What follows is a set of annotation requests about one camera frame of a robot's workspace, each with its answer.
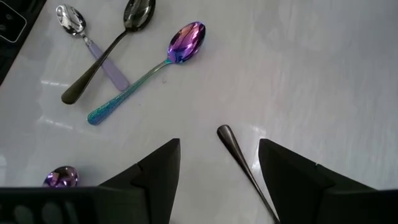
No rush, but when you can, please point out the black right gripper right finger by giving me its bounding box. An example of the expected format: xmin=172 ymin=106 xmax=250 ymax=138
xmin=258 ymin=139 xmax=377 ymax=224

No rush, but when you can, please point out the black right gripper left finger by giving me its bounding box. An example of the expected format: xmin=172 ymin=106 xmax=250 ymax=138
xmin=99 ymin=138 xmax=181 ymax=224

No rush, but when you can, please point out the iridescent spoon teal handle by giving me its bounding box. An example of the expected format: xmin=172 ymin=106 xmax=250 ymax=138
xmin=86 ymin=21 xmax=206 ymax=126
xmin=42 ymin=166 xmax=80 ymax=189

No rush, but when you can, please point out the black metal spoon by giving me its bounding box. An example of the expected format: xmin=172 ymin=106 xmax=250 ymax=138
xmin=216 ymin=124 xmax=280 ymax=224
xmin=60 ymin=0 xmax=157 ymax=105

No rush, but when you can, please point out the silver spoon lilac handle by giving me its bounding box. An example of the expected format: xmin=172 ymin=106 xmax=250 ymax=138
xmin=55 ymin=3 xmax=131 ymax=92

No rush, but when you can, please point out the black camera with silver rim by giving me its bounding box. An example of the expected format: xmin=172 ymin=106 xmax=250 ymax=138
xmin=0 ymin=6 xmax=28 ymax=44

